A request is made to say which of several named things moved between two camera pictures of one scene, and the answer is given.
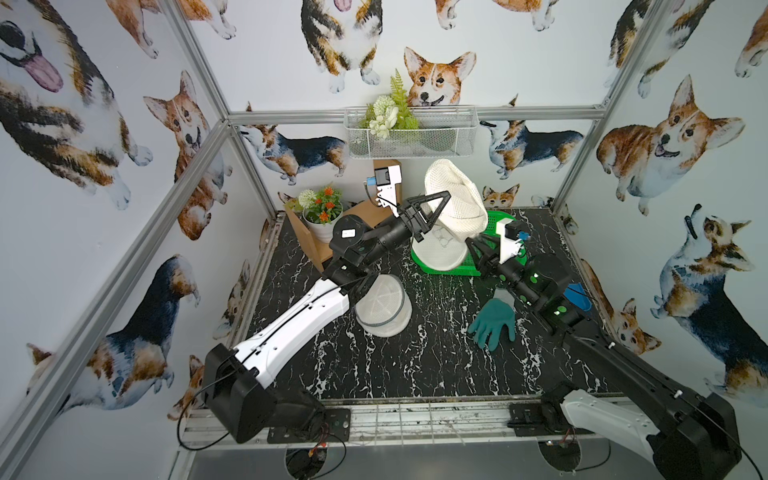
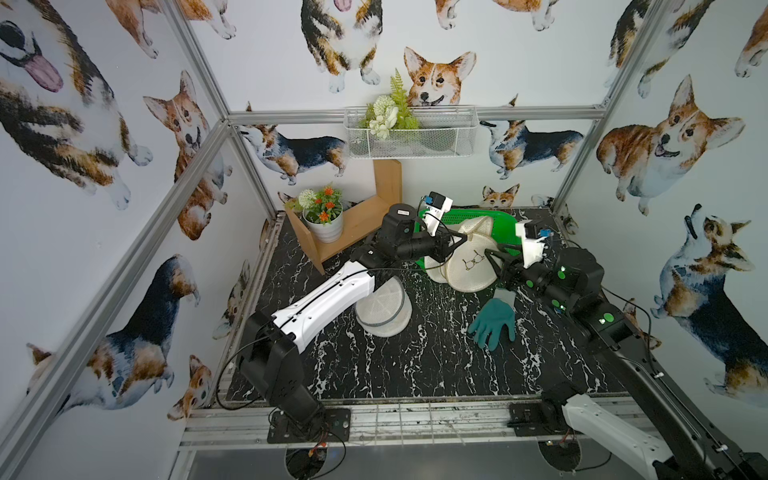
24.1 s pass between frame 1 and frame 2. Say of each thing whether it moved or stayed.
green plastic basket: moved
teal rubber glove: stayed
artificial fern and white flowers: stayed
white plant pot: stayed
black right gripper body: moved
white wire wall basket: stayed
